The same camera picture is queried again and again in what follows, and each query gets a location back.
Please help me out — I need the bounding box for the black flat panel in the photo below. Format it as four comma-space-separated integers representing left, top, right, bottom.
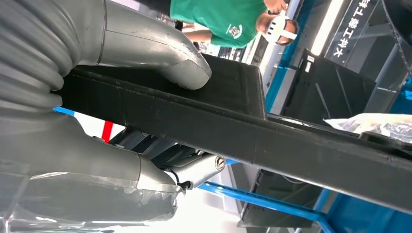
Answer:
282, 48, 377, 126
238, 170, 323, 229

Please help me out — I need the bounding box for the white panel with red stripe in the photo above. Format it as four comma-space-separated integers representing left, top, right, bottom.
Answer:
74, 112, 126, 144

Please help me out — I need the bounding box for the blue metal shelf rack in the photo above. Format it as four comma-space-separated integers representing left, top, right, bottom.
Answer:
53, 0, 412, 233

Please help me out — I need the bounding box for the white light strip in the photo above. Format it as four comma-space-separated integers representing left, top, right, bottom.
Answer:
310, 0, 345, 56

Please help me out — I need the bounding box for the person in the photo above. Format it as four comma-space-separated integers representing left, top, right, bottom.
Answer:
170, 0, 300, 49

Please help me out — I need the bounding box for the white VR headset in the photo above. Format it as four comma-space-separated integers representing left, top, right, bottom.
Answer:
262, 11, 298, 44

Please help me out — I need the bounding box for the clear plastic bag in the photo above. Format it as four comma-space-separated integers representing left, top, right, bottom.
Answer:
323, 112, 412, 144

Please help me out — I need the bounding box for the black sign with white characters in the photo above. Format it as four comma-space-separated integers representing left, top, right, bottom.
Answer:
324, 0, 385, 65

